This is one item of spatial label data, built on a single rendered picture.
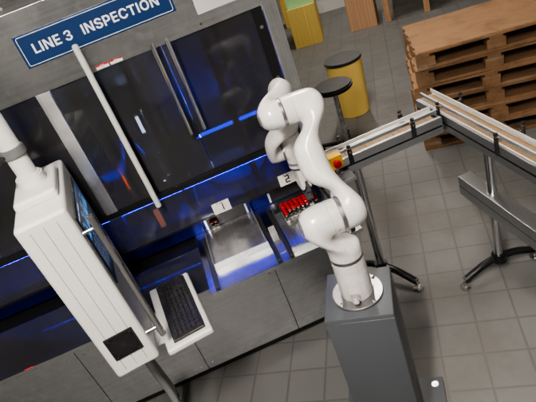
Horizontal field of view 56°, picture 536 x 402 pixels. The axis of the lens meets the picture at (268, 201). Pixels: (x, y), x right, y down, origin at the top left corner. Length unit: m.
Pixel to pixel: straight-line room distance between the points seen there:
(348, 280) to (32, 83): 1.40
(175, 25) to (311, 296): 1.58
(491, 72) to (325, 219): 2.75
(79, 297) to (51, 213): 0.33
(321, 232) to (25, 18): 1.31
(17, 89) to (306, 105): 1.13
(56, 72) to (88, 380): 1.61
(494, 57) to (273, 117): 2.71
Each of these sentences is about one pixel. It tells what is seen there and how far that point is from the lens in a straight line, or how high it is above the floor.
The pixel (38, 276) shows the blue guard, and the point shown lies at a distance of 2.58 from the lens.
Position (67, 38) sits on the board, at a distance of 2.14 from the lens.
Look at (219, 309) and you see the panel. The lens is 2.76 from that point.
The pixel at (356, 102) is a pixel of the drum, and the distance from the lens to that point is 5.15.
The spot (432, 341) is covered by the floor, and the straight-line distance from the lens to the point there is 2.88.
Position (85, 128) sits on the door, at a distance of 2.24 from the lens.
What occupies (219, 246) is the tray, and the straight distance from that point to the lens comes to 2.41.
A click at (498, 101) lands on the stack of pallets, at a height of 0.28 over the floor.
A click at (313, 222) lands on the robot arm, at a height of 1.26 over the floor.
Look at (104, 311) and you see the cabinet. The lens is 1.99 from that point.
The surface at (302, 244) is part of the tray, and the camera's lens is 2.18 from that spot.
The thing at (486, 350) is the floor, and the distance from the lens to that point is 2.83.
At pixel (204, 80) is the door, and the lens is 2.20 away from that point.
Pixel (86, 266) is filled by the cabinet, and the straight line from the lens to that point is 1.88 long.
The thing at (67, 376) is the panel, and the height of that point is 0.45.
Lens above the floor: 2.21
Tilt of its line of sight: 31 degrees down
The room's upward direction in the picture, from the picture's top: 21 degrees counter-clockwise
